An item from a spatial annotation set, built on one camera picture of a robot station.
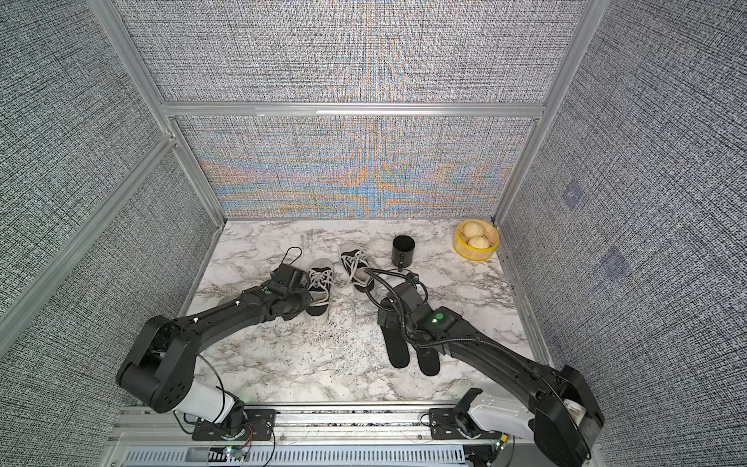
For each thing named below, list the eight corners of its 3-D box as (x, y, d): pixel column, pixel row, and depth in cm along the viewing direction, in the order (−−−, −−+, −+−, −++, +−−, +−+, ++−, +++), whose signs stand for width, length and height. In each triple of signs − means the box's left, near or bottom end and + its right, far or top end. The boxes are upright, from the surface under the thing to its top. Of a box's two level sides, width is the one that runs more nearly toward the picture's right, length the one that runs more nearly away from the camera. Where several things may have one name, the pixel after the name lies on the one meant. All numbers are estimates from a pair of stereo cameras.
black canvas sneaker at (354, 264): (356, 300, 98) (355, 288, 92) (339, 257, 109) (337, 244, 103) (376, 293, 100) (376, 281, 94) (358, 252, 111) (357, 239, 105)
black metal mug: (393, 273, 106) (394, 257, 98) (392, 251, 112) (393, 234, 105) (413, 273, 106) (416, 257, 98) (411, 251, 112) (413, 234, 105)
